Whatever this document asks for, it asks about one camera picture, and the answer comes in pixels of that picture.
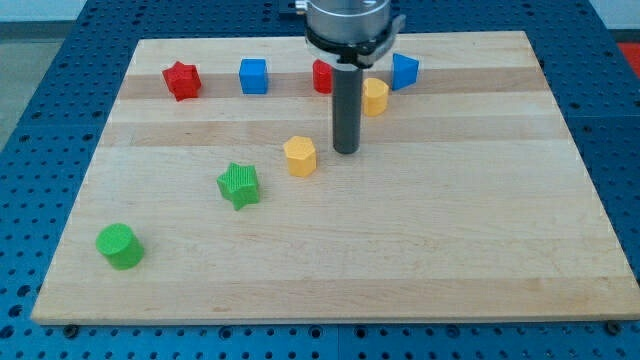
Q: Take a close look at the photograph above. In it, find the yellow hexagon block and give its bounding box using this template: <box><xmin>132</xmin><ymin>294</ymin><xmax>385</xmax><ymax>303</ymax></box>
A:
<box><xmin>283</xmin><ymin>136</ymin><xmax>317</xmax><ymax>177</ymax></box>

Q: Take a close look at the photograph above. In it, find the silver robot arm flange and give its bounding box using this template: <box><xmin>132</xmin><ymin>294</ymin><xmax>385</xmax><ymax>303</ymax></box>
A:
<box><xmin>295</xmin><ymin>0</ymin><xmax>406</xmax><ymax>71</ymax></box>

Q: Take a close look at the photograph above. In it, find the green star block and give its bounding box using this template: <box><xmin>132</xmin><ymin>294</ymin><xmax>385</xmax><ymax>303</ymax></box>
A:
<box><xmin>216</xmin><ymin>162</ymin><xmax>260</xmax><ymax>211</ymax></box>

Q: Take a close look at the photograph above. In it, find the red star block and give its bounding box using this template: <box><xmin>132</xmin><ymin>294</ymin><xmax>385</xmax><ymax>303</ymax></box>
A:
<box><xmin>162</xmin><ymin>61</ymin><xmax>201</xmax><ymax>102</ymax></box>

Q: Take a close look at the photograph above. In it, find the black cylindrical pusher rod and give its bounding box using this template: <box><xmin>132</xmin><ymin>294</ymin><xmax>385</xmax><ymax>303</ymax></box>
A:
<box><xmin>332</xmin><ymin>69</ymin><xmax>363</xmax><ymax>154</ymax></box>

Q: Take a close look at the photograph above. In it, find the wooden board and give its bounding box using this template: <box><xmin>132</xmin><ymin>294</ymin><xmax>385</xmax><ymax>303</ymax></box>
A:
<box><xmin>32</xmin><ymin>31</ymin><xmax>639</xmax><ymax>325</ymax></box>

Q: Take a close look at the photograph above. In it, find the yellow cylinder block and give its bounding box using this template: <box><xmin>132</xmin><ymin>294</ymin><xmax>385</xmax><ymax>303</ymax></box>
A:
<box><xmin>363</xmin><ymin>78</ymin><xmax>389</xmax><ymax>117</ymax></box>

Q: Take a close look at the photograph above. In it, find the red cylinder block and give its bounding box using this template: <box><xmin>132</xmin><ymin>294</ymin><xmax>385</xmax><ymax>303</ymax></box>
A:
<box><xmin>312</xmin><ymin>59</ymin><xmax>332</xmax><ymax>94</ymax></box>

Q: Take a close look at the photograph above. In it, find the blue cube block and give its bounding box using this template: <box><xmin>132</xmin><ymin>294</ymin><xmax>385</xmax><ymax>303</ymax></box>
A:
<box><xmin>239</xmin><ymin>58</ymin><xmax>269</xmax><ymax>94</ymax></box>

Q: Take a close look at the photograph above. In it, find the blue triangle block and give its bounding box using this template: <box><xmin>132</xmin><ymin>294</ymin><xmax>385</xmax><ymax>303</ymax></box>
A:
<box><xmin>392</xmin><ymin>53</ymin><xmax>419</xmax><ymax>91</ymax></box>

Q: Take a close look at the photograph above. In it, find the green cylinder block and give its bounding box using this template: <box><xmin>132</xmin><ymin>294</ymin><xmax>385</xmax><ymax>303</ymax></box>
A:
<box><xmin>95</xmin><ymin>223</ymin><xmax>144</xmax><ymax>270</ymax></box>

